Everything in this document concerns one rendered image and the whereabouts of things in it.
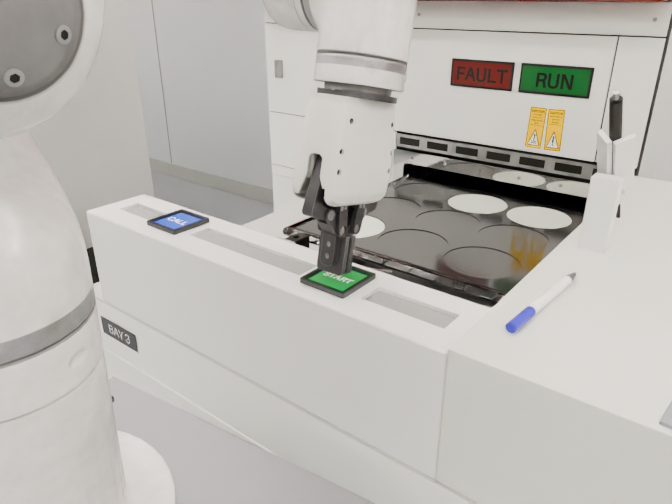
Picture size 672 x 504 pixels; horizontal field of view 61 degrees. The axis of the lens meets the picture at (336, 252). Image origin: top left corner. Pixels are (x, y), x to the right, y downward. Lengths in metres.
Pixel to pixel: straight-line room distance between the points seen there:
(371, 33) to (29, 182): 0.29
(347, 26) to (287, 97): 0.86
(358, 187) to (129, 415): 0.30
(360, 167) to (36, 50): 0.33
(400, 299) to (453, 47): 0.65
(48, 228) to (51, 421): 0.11
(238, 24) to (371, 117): 3.13
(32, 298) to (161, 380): 0.53
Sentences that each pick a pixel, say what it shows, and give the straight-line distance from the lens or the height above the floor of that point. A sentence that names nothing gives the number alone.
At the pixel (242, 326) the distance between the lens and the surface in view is 0.65.
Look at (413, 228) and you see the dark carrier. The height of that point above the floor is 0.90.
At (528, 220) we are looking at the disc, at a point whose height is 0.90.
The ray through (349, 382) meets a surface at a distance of 0.57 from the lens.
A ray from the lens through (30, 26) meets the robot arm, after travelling 0.26.
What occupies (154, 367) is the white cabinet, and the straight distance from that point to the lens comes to 0.85.
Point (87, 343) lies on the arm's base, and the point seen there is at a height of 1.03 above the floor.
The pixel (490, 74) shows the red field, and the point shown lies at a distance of 1.08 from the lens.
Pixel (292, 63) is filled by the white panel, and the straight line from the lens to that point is 1.34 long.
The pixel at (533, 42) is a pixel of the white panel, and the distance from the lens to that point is 1.05.
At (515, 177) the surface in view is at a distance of 1.08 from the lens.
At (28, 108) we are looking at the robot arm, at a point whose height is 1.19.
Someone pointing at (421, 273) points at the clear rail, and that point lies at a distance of 0.74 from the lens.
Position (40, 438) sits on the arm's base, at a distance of 0.39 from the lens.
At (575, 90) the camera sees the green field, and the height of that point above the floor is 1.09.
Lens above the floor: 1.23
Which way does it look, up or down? 24 degrees down
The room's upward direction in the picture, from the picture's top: straight up
